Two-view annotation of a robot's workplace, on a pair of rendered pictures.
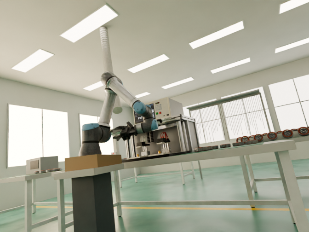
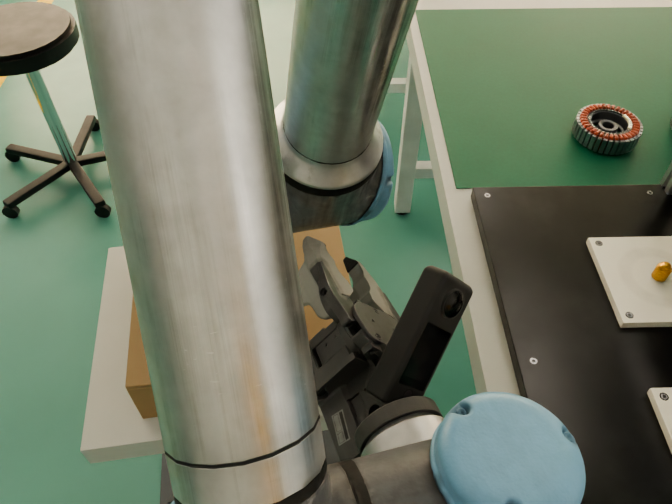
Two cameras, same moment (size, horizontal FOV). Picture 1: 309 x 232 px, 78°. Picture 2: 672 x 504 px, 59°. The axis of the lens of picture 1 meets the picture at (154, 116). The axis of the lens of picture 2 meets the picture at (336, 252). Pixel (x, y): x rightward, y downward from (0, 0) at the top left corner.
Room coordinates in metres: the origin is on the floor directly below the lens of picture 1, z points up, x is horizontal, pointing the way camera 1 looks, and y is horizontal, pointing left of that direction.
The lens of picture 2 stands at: (1.23, 0.00, 1.42)
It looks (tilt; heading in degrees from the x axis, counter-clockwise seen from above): 49 degrees down; 60
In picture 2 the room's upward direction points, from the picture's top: straight up
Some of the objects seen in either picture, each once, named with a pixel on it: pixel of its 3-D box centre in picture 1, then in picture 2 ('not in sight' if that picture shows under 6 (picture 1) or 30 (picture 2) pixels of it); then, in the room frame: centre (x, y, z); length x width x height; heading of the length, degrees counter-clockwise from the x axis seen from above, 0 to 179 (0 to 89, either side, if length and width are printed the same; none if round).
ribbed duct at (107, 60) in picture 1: (109, 66); not in sight; (3.12, 0.67, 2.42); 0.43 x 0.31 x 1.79; 61
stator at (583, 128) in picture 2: not in sight; (606, 128); (2.08, 0.49, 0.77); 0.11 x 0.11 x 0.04
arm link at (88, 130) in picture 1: (91, 132); not in sight; (1.34, 0.46, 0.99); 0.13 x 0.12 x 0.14; 166
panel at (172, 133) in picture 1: (159, 140); not in sight; (2.04, -0.01, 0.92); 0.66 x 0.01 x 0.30; 61
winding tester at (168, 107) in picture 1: (159, 113); not in sight; (2.09, -0.06, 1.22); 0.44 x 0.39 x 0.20; 61
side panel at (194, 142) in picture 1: (192, 136); not in sight; (2.01, -0.37, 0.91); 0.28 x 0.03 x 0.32; 151
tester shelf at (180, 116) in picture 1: (159, 124); not in sight; (2.09, -0.05, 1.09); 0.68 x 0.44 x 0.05; 61
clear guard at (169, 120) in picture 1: (164, 124); not in sight; (1.72, -0.08, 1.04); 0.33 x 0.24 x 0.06; 151
